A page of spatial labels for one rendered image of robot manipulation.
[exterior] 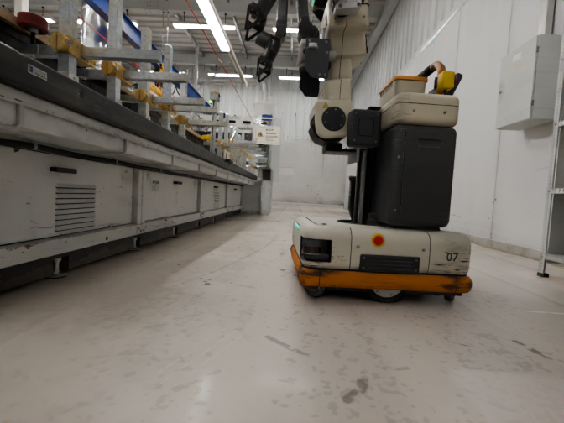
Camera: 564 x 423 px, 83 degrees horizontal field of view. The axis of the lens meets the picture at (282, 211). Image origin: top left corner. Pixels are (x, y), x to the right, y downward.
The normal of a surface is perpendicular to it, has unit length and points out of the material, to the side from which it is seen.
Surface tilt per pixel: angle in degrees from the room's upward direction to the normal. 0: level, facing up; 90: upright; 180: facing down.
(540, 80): 90
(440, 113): 90
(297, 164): 90
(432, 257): 90
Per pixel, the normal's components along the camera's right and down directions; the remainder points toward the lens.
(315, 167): -0.04, 0.05
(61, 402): 0.06, -1.00
